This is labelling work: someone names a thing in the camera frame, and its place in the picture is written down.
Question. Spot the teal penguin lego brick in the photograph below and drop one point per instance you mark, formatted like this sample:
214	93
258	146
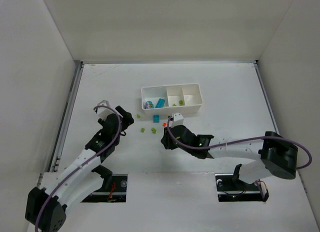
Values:
149	105

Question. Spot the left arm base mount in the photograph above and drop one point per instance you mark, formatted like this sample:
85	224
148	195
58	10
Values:
112	190

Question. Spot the long teal lego brick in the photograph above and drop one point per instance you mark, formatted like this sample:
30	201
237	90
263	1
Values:
160	103

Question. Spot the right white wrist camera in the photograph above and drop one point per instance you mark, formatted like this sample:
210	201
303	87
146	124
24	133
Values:
175	119

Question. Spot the teal square lego brick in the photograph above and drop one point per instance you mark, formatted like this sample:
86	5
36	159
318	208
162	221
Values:
156	118

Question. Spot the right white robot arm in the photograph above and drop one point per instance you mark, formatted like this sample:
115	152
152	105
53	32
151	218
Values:
269	155

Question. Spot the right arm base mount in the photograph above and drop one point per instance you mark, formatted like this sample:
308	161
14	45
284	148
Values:
231	189

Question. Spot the white three-compartment sorting tray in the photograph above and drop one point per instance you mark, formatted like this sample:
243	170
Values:
189	93

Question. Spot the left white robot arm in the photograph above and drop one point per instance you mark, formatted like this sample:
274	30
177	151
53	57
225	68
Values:
47	207

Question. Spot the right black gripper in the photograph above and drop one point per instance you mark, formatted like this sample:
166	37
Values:
169	139

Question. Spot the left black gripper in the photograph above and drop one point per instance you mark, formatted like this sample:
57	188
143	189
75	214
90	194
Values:
122	117

